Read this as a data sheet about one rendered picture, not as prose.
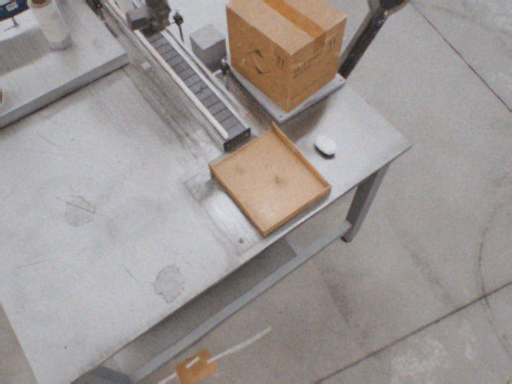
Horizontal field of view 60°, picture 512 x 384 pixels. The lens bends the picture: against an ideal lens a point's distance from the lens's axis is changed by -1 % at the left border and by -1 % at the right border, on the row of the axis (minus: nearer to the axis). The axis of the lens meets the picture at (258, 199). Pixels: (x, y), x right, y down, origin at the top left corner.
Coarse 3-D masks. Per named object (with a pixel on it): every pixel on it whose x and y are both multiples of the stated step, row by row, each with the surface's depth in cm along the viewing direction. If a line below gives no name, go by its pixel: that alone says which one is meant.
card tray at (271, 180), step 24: (264, 144) 148; (288, 144) 146; (216, 168) 144; (240, 168) 144; (264, 168) 144; (288, 168) 143; (312, 168) 141; (240, 192) 140; (264, 192) 140; (288, 192) 139; (312, 192) 139; (264, 216) 136; (288, 216) 133
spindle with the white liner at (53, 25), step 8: (32, 0) 146; (40, 0) 146; (48, 0) 148; (32, 8) 148; (40, 8) 147; (48, 8) 149; (56, 8) 152; (40, 16) 150; (48, 16) 151; (56, 16) 153; (40, 24) 154; (48, 24) 153; (56, 24) 155; (64, 24) 158; (48, 32) 156; (56, 32) 157; (64, 32) 159; (48, 40) 160; (56, 40) 159; (64, 40) 161; (72, 40) 165; (56, 48) 163; (64, 48) 163
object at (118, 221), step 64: (192, 0) 182; (128, 64) 166; (64, 128) 153; (128, 128) 152; (192, 128) 152; (256, 128) 151; (320, 128) 151; (384, 128) 151; (0, 192) 141; (64, 192) 141; (128, 192) 141; (192, 192) 140; (0, 256) 131; (64, 256) 131; (128, 256) 131; (192, 256) 130; (64, 320) 122; (128, 320) 122
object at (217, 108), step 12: (144, 36) 166; (156, 36) 166; (156, 48) 163; (168, 48) 163; (168, 60) 160; (180, 60) 160; (180, 72) 157; (192, 72) 157; (192, 84) 154; (204, 84) 154; (204, 96) 152; (216, 96) 152; (216, 108) 149; (228, 108) 149; (216, 120) 147; (228, 120) 147; (228, 132) 145; (240, 132) 145
